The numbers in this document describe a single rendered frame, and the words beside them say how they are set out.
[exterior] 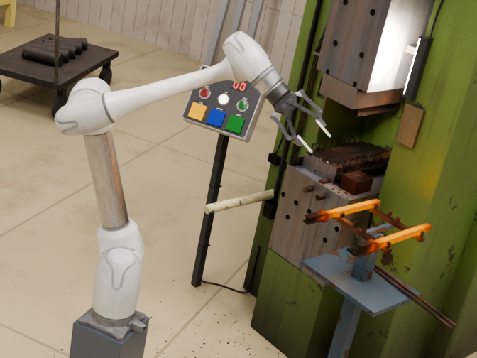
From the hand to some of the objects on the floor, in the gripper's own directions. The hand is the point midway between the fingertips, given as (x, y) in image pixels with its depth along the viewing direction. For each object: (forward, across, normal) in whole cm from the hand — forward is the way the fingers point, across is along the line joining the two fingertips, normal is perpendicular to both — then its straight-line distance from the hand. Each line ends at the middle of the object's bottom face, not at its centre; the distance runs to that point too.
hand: (315, 137), depth 247 cm
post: (+29, +99, -164) cm, 194 cm away
